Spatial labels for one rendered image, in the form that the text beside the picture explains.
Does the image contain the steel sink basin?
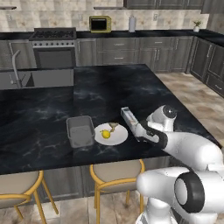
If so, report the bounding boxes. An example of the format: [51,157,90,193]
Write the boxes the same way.
[0,68,74,91]

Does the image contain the grey sink tap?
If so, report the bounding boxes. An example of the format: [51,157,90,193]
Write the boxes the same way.
[10,49,23,89]

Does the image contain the white plate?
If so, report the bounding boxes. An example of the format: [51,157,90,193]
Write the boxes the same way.
[94,122,129,146]

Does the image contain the grey tupperware container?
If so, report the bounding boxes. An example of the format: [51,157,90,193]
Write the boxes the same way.
[66,115,96,149]

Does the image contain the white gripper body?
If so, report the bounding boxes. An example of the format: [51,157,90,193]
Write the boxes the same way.
[134,121,151,144]

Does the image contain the steel stove with oven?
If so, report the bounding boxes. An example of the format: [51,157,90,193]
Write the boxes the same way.
[29,27,77,70]

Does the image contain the dark grey island cabinet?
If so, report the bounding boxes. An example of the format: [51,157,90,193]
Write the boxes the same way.
[37,156,176,203]

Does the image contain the yellow microwave oven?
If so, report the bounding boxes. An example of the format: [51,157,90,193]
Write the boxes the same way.
[88,15,112,33]

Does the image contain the yellow stool with beige seat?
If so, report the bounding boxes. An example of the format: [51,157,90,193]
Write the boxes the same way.
[88,158,146,224]
[0,170,60,224]

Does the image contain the white bottle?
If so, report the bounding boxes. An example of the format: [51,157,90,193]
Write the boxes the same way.
[128,15,137,33]

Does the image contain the dark grey wall cabinets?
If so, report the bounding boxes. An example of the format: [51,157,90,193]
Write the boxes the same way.
[123,0,224,15]

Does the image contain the dark grey base cabinets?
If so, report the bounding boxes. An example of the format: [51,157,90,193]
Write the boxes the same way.
[76,36,195,74]
[0,39,38,70]
[189,36,224,99]

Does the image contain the small potted plant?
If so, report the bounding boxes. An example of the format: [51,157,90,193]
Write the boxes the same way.
[192,19,203,33]

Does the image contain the beige mushroom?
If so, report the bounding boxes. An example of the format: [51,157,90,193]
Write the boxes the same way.
[108,122,119,133]

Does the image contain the yellow lemon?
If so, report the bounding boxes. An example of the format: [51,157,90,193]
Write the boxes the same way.
[100,129,112,140]

